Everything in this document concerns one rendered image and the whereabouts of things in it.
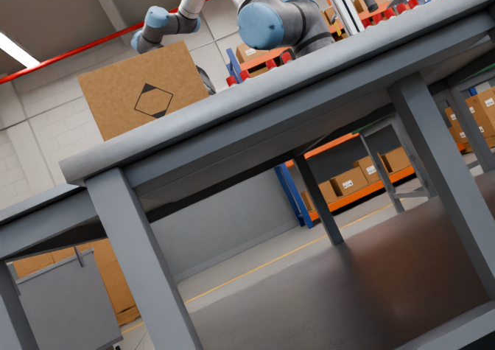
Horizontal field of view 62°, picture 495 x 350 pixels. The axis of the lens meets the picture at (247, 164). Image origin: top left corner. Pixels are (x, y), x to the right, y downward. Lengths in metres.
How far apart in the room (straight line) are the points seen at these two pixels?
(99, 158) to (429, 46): 0.62
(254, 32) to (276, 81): 0.41
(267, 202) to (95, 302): 3.36
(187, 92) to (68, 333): 2.37
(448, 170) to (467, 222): 0.12
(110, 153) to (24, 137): 5.85
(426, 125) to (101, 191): 0.68
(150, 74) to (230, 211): 4.86
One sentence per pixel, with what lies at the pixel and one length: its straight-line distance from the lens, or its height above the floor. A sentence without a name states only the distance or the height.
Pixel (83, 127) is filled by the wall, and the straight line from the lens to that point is 6.37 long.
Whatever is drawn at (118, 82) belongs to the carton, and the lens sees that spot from 1.15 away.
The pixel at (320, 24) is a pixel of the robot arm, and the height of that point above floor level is 1.00.
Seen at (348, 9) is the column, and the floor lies 1.09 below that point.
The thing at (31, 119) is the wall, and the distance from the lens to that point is 6.67.
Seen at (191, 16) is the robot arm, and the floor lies 1.33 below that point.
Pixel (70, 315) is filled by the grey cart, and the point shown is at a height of 0.43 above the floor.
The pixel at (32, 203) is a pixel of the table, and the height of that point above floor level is 0.82.
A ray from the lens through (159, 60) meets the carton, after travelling 1.17.
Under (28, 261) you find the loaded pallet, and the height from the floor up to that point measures 1.00.
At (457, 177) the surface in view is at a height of 0.50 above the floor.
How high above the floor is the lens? 0.65
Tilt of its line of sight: 4 degrees up
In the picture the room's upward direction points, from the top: 25 degrees counter-clockwise
